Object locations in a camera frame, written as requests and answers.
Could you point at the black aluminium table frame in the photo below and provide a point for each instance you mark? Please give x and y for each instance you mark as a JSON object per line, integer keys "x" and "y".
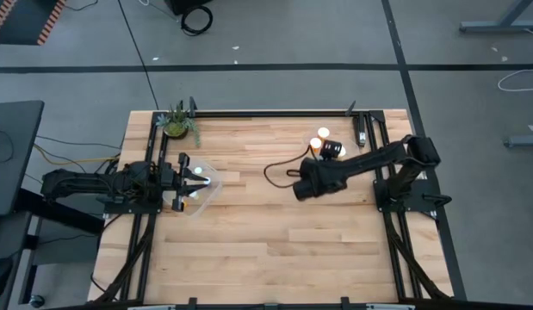
{"x": 266, "y": 114}

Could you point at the orange pill bottle white cap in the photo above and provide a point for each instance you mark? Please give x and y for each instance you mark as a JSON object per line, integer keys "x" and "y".
{"x": 315, "y": 143}
{"x": 323, "y": 132}

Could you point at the black box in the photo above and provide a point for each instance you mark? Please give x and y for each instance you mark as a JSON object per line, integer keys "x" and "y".
{"x": 184, "y": 5}

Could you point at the tall pale yellow pill bottle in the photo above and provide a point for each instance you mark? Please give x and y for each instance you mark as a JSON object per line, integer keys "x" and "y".
{"x": 193, "y": 195}

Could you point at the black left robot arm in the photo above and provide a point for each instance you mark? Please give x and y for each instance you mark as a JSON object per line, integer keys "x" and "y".
{"x": 76, "y": 183}

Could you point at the grey desk leg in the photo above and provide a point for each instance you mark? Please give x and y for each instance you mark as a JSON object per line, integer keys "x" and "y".
{"x": 503, "y": 23}

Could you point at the clear plastic bin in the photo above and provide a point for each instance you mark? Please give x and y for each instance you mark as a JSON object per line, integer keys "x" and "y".
{"x": 309, "y": 129}
{"x": 214, "y": 202}

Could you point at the short pale yellow pill bottle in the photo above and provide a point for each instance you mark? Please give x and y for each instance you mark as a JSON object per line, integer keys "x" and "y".
{"x": 198, "y": 170}

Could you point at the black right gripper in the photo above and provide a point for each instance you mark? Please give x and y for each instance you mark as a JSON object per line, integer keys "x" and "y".
{"x": 330, "y": 165}

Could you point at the potted green succulent plant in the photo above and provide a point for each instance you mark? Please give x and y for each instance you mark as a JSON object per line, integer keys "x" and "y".
{"x": 177, "y": 125}

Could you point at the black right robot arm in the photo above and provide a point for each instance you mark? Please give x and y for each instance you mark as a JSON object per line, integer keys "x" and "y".
{"x": 378, "y": 159}

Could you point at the black desk base frame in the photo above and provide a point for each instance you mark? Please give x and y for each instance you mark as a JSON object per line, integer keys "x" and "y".
{"x": 63, "y": 215}

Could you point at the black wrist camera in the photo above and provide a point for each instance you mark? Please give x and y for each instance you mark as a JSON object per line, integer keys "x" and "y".
{"x": 330, "y": 148}
{"x": 139, "y": 174}

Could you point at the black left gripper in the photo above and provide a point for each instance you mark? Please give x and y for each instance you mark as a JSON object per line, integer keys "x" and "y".
{"x": 169, "y": 181}

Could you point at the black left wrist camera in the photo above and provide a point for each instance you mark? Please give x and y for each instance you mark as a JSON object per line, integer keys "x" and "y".
{"x": 139, "y": 174}

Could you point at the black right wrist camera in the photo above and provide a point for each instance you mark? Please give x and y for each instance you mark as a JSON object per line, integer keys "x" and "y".
{"x": 330, "y": 148}

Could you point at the black side table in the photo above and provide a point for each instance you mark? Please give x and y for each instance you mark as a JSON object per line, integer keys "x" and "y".
{"x": 12, "y": 155}

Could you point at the grey desk foot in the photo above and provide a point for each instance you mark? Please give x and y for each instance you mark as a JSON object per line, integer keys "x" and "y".
{"x": 524, "y": 141}

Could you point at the black caster wheel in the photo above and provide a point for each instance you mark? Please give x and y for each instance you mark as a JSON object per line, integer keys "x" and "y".
{"x": 37, "y": 300}

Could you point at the black camera post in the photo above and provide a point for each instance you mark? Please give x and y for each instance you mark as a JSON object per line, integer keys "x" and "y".
{"x": 192, "y": 105}

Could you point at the black mat orange striped edge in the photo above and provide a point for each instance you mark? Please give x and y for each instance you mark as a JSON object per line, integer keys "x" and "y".
{"x": 16, "y": 21}

